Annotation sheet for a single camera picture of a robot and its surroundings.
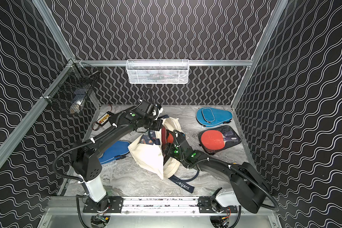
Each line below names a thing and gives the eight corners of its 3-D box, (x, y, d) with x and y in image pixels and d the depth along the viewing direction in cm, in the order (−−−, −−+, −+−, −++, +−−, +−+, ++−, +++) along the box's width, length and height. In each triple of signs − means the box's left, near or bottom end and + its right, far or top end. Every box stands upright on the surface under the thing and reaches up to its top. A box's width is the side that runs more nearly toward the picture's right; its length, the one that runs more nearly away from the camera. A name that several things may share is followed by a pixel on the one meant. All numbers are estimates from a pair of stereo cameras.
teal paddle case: (197, 127, 110) (198, 123, 106) (195, 111, 120) (196, 107, 117) (233, 127, 110) (235, 123, 106) (227, 111, 120) (229, 107, 117)
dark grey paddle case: (206, 156, 94) (207, 154, 92) (194, 136, 104) (194, 133, 102) (241, 142, 101) (242, 139, 99) (226, 124, 111) (227, 121, 109)
